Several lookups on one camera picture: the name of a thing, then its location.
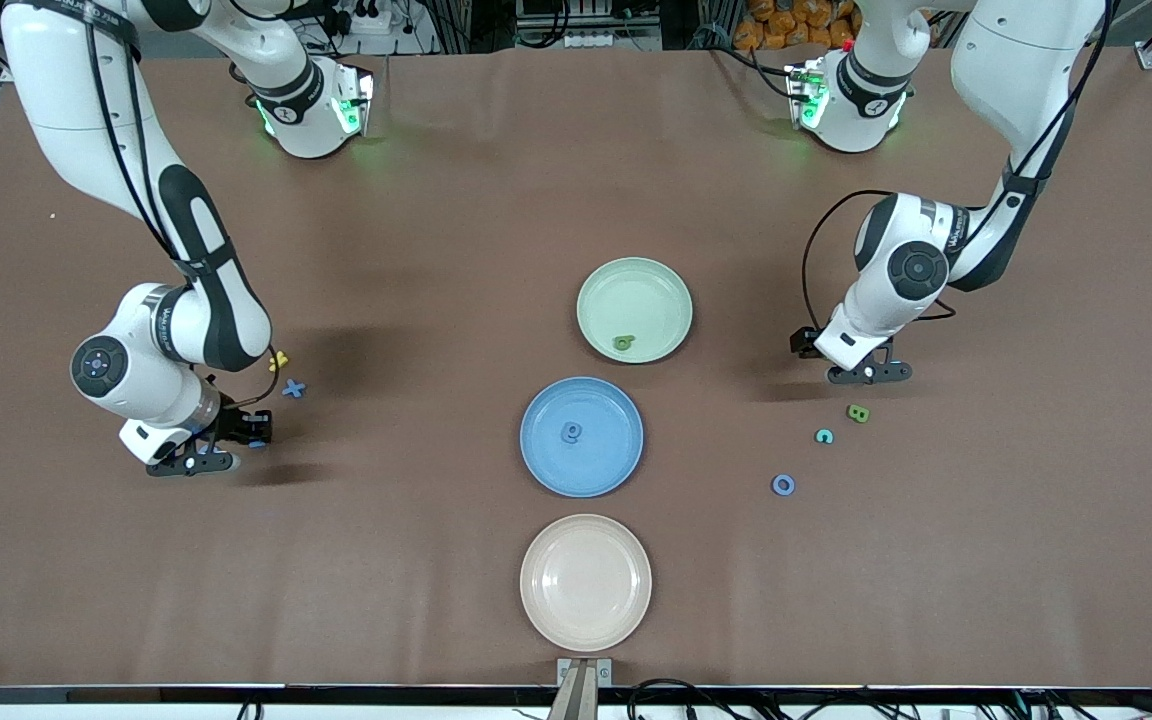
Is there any brown table cover sheet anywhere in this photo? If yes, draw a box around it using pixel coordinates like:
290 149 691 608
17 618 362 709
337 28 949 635
0 45 1152 691

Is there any beige plate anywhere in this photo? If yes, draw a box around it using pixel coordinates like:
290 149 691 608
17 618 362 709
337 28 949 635
519 513 654 654

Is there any grey metal mounting bracket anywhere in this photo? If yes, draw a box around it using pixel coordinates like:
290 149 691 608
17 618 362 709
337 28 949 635
548 657 614 720

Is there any blue plate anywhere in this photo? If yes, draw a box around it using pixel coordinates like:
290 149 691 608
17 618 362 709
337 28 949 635
519 376 645 499

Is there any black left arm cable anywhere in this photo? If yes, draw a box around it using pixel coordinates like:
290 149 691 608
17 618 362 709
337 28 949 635
801 0 1122 336

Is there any bag of orange items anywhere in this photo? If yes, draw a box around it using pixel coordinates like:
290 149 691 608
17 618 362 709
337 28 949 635
733 0 857 51

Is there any white power strip with plugs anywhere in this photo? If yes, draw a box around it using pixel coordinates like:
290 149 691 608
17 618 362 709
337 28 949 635
331 0 392 36

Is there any light green plate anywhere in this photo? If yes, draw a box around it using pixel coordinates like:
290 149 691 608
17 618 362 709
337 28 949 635
576 257 694 365

